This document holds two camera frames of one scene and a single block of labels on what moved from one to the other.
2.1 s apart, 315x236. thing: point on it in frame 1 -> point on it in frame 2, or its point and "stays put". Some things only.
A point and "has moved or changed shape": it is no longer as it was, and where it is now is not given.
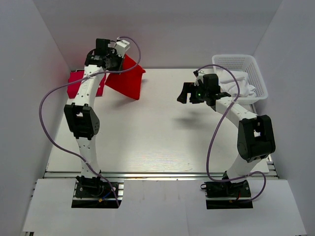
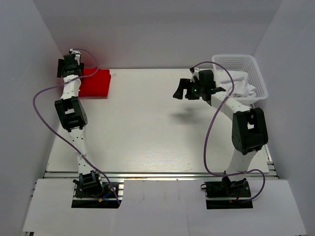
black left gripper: x=113 y=53 -> x=62 y=64
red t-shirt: x=128 y=82 has moved or changed shape
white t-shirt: x=228 y=84 stays put
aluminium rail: x=148 y=175 stays put
